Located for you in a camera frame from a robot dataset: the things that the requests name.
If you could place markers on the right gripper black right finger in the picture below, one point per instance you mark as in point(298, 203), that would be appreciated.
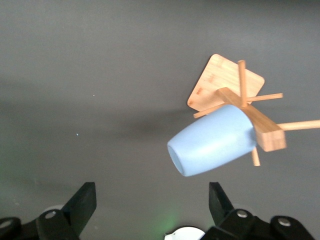
point(225, 220)

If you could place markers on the light blue cup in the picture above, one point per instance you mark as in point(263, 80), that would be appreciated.
point(212, 142)

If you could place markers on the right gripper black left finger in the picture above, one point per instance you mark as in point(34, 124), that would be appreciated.
point(75, 215)

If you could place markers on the wooden cup rack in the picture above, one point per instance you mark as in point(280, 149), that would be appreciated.
point(225, 75)

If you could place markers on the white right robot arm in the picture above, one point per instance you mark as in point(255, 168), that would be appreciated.
point(185, 234)

